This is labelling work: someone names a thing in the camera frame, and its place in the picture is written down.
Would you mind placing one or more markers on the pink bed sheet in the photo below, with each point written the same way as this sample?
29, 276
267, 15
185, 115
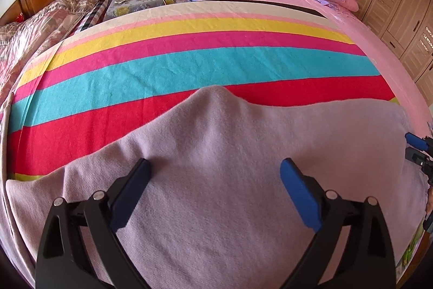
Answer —
372, 38

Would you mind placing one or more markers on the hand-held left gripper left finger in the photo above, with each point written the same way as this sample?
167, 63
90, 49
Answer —
130, 197

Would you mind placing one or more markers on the small red ornament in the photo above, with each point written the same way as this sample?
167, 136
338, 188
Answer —
21, 17

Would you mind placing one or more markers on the light purple pants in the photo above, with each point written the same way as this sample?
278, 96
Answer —
216, 146

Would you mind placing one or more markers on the rainbow striped blanket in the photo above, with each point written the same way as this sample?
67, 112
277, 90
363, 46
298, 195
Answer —
203, 65

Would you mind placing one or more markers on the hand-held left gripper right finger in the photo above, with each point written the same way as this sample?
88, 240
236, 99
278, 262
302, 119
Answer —
299, 194

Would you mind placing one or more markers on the checked pillow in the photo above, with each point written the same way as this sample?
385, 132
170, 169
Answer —
96, 11

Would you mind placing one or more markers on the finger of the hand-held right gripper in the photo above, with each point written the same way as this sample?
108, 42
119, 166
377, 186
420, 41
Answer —
416, 157
414, 139

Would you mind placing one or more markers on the nightstand with floral cloth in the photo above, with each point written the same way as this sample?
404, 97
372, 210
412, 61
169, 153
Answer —
135, 6

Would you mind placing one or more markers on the pink patterned quilt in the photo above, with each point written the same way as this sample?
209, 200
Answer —
44, 25

